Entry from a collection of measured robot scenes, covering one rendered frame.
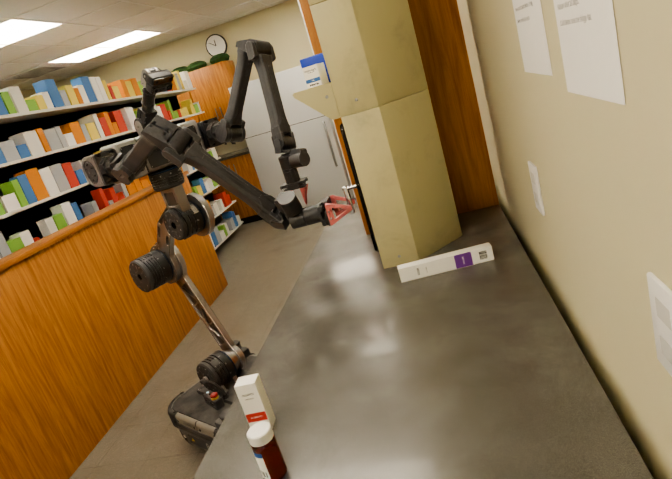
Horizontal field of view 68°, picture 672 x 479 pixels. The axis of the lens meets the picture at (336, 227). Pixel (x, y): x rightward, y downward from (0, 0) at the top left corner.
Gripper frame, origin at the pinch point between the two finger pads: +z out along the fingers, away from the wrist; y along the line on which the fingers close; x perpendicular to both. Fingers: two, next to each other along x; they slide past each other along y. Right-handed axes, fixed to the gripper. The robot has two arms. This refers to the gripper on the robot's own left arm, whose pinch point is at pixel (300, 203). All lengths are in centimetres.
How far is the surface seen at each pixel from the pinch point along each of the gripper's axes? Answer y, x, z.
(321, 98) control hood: 29, -46, -37
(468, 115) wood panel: 69, -9, -17
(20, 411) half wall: -163, -10, 62
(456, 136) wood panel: 63, -9, -11
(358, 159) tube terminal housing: 34, -46, -18
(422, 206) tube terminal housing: 48, -41, 2
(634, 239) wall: 75, -128, -12
